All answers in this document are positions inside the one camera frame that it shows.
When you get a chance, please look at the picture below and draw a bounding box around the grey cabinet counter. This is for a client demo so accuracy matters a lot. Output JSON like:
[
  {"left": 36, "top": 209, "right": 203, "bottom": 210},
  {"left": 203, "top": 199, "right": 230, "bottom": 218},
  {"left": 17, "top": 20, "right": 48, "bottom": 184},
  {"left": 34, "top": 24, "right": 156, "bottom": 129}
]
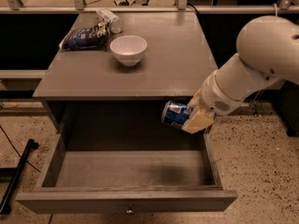
[{"left": 34, "top": 12, "right": 217, "bottom": 132}]

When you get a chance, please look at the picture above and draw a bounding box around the white ceramic bowl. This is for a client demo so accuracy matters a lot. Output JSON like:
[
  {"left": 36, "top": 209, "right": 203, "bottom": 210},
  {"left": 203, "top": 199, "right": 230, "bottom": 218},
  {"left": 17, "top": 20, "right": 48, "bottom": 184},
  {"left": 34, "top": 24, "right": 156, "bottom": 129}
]
[{"left": 110, "top": 35, "right": 148, "bottom": 66}]

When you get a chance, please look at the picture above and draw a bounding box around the clear plastic water bottle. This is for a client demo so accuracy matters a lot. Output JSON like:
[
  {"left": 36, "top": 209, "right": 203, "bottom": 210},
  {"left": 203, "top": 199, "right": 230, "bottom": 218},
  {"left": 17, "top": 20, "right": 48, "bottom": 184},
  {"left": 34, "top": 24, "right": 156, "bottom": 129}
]
[{"left": 96, "top": 8, "right": 123, "bottom": 34}]

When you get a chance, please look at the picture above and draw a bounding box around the black floor stand bar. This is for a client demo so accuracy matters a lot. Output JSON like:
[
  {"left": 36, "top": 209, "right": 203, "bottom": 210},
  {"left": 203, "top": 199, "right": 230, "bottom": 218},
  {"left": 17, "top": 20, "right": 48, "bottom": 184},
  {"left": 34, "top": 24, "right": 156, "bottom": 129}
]
[{"left": 0, "top": 139, "right": 38, "bottom": 215}]

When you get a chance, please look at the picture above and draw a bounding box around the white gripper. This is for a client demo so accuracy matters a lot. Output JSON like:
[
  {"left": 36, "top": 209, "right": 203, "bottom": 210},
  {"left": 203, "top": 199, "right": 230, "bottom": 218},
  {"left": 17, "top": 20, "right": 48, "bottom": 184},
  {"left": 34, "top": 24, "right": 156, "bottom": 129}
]
[{"left": 182, "top": 71, "right": 244, "bottom": 134}]

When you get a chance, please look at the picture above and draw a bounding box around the blue pepsi can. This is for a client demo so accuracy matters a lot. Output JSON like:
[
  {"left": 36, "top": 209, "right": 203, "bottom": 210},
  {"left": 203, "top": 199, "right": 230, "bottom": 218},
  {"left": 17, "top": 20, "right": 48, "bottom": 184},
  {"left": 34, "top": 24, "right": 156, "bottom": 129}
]
[{"left": 162, "top": 101, "right": 192, "bottom": 129}]

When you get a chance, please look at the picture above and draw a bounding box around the blue chip bag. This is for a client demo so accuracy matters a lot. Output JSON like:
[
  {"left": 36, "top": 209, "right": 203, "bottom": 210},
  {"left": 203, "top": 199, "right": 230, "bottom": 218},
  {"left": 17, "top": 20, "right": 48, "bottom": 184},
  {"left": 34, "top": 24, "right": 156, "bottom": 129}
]
[{"left": 59, "top": 21, "right": 109, "bottom": 50}]

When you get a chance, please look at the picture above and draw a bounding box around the black floor cable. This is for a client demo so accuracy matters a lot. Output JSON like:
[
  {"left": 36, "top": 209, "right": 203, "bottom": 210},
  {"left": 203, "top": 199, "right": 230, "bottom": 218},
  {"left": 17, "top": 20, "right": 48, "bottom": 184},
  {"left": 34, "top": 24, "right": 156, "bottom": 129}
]
[{"left": 0, "top": 125, "right": 42, "bottom": 174}]

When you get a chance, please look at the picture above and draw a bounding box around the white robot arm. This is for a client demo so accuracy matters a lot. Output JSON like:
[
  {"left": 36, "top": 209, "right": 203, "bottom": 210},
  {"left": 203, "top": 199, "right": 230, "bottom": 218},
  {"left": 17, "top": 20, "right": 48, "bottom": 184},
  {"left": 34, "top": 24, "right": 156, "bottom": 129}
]
[{"left": 182, "top": 16, "right": 299, "bottom": 133}]

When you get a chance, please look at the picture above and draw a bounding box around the grey open drawer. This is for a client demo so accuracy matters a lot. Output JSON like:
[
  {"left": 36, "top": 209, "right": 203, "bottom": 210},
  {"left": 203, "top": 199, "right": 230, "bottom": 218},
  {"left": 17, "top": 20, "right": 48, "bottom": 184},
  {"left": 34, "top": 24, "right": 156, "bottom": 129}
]
[{"left": 15, "top": 102, "right": 238, "bottom": 216}]

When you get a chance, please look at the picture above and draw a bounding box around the grey metal railing frame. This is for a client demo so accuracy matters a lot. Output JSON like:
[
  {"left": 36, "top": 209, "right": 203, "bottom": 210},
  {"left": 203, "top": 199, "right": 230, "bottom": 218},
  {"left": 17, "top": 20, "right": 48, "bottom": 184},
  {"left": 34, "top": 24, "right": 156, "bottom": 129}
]
[{"left": 0, "top": 0, "right": 299, "bottom": 15}]

